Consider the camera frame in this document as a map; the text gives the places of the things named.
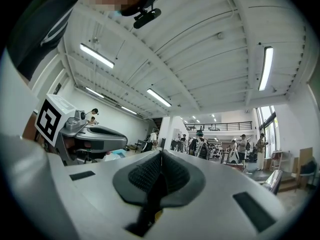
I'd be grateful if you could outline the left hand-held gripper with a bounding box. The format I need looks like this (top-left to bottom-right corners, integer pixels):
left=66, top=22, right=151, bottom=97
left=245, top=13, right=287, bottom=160
left=34, top=93, right=129, bottom=167

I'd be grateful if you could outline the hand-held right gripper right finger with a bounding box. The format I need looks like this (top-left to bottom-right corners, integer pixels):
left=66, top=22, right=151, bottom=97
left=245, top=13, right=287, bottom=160
left=147, top=150, right=286, bottom=240

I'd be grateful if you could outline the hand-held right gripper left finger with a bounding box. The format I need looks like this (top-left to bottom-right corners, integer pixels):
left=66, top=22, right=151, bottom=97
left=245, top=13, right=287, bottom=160
left=64, top=149, right=165, bottom=240

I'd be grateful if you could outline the light blue box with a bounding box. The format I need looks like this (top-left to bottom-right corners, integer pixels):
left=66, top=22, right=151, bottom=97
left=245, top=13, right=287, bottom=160
left=109, top=148, right=128, bottom=160

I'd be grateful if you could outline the long ceiling tube light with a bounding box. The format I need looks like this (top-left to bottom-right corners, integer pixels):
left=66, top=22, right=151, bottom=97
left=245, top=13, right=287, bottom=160
left=85, top=86, right=105, bottom=99
left=146, top=88, right=173, bottom=108
left=120, top=105, right=138, bottom=115
left=79, top=43, right=116, bottom=69
left=257, top=46, right=274, bottom=92

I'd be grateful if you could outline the black mezzanine railing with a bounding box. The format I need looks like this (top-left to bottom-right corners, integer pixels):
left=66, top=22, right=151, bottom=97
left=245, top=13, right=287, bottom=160
left=184, top=120, right=253, bottom=132

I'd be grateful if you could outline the black glossy chair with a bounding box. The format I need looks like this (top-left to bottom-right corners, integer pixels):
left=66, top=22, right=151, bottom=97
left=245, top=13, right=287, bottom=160
left=263, top=169, right=284, bottom=195

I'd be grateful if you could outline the tall glass window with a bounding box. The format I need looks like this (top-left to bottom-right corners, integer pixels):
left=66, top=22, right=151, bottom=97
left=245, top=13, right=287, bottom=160
left=256, top=105, right=280, bottom=159

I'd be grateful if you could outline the wooden chair with dark back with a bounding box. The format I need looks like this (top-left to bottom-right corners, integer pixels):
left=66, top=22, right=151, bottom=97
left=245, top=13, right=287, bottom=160
left=296, top=156, right=318, bottom=193

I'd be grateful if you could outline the white frame chair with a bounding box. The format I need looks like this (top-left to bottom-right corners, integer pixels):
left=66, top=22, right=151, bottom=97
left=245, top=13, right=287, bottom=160
left=270, top=150, right=291, bottom=172

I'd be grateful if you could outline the black head-worn camera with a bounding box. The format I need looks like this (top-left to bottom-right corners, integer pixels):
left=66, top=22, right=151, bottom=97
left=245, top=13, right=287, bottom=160
left=133, top=7, right=162, bottom=30

